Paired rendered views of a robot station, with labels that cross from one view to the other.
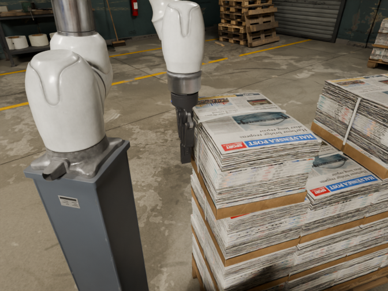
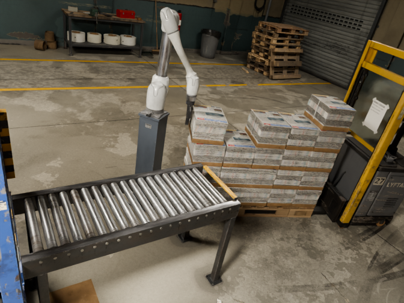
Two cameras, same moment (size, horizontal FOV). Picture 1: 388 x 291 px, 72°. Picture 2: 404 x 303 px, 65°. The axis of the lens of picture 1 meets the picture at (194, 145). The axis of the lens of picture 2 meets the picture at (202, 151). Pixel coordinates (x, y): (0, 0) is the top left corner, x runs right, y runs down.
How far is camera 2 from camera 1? 2.08 m
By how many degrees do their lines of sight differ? 4
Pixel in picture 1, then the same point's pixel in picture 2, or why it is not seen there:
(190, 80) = (192, 97)
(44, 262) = (105, 172)
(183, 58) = (191, 91)
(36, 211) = (99, 151)
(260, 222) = (207, 148)
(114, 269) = (153, 156)
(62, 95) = (157, 94)
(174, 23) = (190, 82)
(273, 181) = (211, 133)
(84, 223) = (149, 134)
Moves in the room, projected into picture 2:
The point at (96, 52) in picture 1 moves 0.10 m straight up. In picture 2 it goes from (166, 82) to (167, 71)
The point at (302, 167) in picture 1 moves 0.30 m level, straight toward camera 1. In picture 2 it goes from (222, 131) to (203, 142)
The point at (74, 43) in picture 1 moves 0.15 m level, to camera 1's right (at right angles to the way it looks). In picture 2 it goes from (160, 79) to (177, 82)
